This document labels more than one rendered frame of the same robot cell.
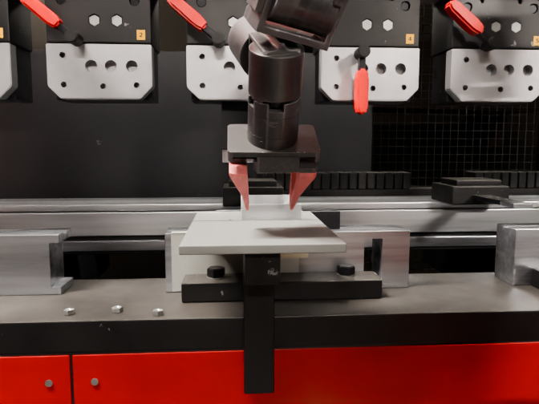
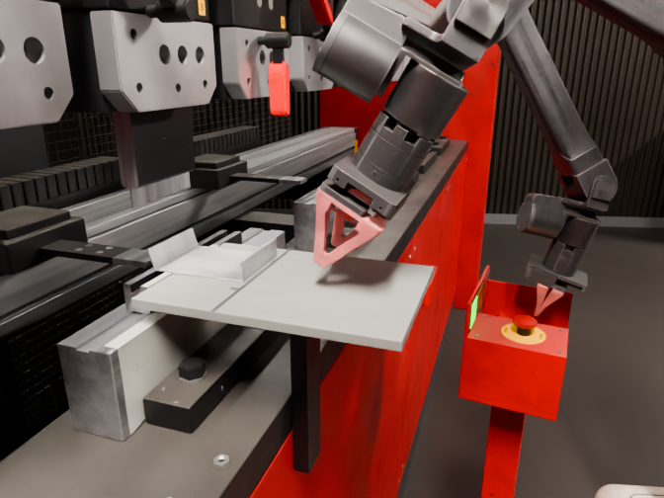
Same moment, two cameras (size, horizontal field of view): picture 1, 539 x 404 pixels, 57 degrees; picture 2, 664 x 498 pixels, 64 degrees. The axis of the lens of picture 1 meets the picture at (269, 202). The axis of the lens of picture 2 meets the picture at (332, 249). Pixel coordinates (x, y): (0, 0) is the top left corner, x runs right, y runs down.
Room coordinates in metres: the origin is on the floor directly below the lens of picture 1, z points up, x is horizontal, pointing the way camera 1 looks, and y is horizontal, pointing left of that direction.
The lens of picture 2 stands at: (0.42, 0.47, 1.21)
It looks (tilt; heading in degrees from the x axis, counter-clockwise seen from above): 19 degrees down; 292
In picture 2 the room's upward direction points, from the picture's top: straight up
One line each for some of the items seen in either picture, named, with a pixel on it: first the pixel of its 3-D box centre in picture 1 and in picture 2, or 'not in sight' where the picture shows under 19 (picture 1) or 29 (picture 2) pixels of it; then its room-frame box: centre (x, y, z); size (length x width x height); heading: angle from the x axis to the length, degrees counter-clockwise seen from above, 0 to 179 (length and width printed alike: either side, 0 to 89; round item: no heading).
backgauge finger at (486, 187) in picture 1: (486, 193); (242, 172); (0.99, -0.43, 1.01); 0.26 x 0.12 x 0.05; 4
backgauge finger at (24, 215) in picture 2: (253, 195); (63, 241); (0.96, 0.03, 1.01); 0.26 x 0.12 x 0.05; 4
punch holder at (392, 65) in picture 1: (363, 50); (234, 28); (0.81, -0.15, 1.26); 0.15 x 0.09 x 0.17; 94
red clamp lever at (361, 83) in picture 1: (360, 81); (275, 75); (0.75, -0.13, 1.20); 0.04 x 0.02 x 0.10; 4
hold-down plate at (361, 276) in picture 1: (281, 286); (239, 343); (0.75, -0.02, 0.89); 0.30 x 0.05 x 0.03; 94
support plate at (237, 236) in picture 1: (257, 228); (293, 286); (0.65, 0.02, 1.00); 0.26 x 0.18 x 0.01; 4
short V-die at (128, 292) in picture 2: (277, 219); (191, 266); (0.81, -0.01, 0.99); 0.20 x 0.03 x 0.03; 94
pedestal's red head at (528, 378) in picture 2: not in sight; (518, 336); (0.44, -0.45, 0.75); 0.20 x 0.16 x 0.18; 88
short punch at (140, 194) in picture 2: (253, 132); (158, 152); (0.80, 0.03, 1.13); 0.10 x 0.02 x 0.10; 94
